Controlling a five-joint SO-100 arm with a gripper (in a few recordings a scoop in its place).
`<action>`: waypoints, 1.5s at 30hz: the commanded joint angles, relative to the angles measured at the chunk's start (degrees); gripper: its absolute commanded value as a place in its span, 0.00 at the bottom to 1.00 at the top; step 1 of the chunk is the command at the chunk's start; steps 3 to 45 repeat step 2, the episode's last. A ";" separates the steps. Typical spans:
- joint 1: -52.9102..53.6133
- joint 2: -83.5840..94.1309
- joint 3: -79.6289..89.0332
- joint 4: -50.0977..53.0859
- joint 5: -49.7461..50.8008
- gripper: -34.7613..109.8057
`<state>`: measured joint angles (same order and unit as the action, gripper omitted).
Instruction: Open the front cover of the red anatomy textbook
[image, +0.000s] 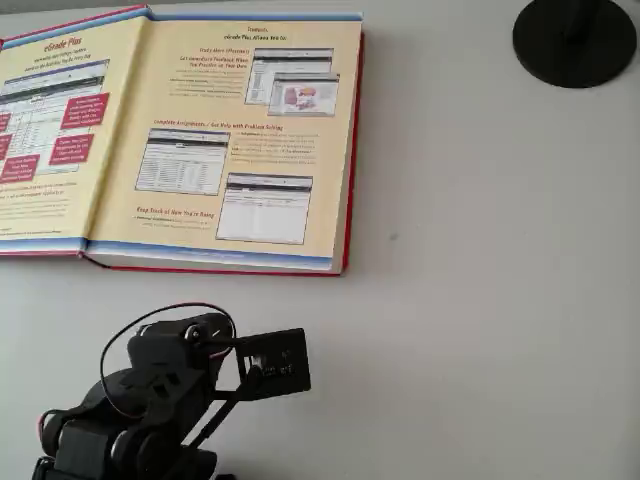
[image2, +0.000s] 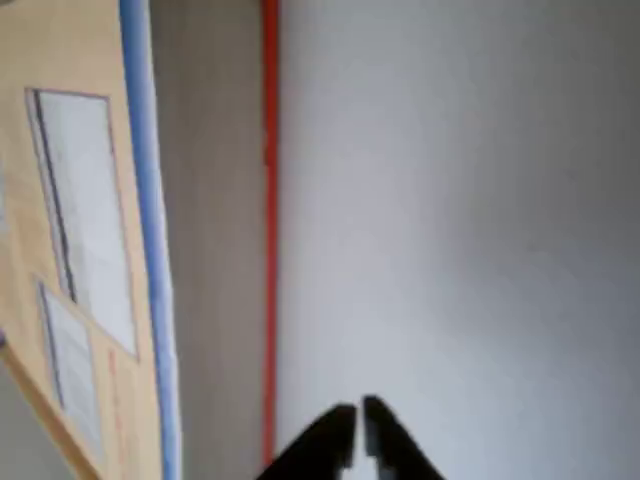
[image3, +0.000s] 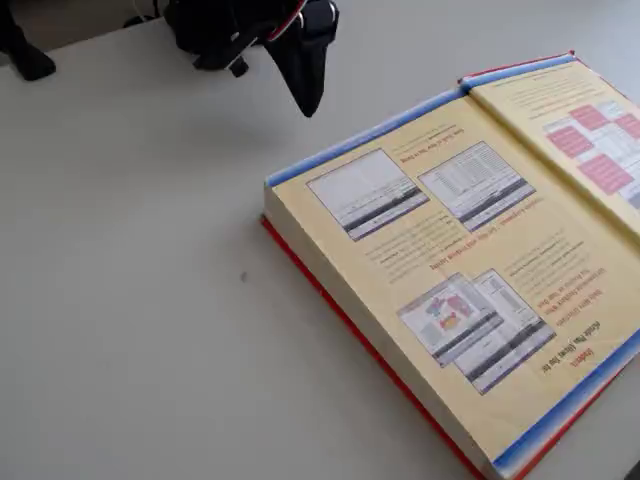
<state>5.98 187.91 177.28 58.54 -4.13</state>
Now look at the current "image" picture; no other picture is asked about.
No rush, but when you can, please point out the red hardcover anatomy textbook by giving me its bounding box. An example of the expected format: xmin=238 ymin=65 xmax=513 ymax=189
xmin=0 ymin=3 xmax=366 ymax=277

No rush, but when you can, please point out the black round stand base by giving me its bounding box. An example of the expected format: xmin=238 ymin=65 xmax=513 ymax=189
xmin=512 ymin=0 xmax=639 ymax=90

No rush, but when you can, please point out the red white black servo cable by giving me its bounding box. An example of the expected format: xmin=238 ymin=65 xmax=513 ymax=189
xmin=99 ymin=301 xmax=239 ymax=421

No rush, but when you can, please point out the black gripper camera mount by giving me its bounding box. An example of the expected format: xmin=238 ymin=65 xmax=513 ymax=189
xmin=179 ymin=327 xmax=312 ymax=451

